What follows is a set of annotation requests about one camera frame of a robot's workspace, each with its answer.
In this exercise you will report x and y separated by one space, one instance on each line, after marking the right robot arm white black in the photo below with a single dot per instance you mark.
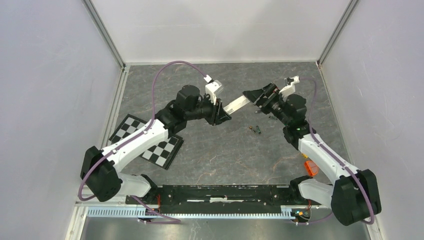
353 194

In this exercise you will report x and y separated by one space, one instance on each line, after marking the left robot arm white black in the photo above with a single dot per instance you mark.
101 168

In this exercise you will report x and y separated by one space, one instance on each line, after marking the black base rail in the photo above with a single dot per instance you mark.
223 199

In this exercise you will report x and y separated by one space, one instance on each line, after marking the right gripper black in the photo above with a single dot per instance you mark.
271 91

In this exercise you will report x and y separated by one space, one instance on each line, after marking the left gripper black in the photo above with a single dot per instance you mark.
218 115

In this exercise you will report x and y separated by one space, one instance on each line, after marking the white black remote control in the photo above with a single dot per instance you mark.
236 104

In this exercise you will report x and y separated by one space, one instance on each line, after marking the black white checkerboard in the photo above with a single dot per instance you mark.
162 154

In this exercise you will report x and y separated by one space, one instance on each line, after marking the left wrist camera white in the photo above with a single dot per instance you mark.
212 88

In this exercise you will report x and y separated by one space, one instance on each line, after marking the white toothed cable duct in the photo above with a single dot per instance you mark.
141 212

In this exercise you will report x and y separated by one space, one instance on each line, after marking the orange translucent semicircle block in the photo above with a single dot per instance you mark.
311 168

